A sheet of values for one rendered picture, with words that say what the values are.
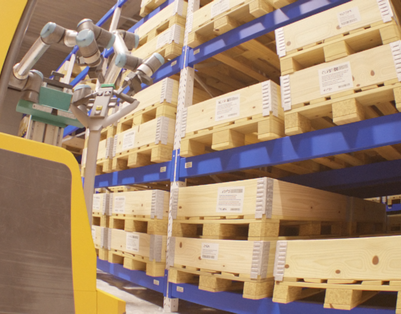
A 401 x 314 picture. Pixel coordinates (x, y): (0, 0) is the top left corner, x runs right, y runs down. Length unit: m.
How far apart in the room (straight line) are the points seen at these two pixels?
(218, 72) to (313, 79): 1.55
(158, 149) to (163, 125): 0.19
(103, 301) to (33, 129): 1.82
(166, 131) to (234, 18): 1.04
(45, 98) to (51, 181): 1.73
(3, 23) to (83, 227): 0.85
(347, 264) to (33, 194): 1.30
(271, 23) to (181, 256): 1.64
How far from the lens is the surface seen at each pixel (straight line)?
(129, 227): 2.85
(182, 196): 2.29
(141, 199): 2.72
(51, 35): 2.21
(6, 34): 1.33
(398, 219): 6.94
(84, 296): 1.23
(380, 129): 1.59
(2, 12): 1.38
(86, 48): 1.60
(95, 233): 3.49
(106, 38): 1.74
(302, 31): 1.97
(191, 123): 2.38
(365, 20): 1.79
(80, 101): 1.95
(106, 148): 3.47
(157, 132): 2.67
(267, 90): 1.96
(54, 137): 2.82
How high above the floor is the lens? 0.65
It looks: 14 degrees up
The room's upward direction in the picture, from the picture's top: 4 degrees clockwise
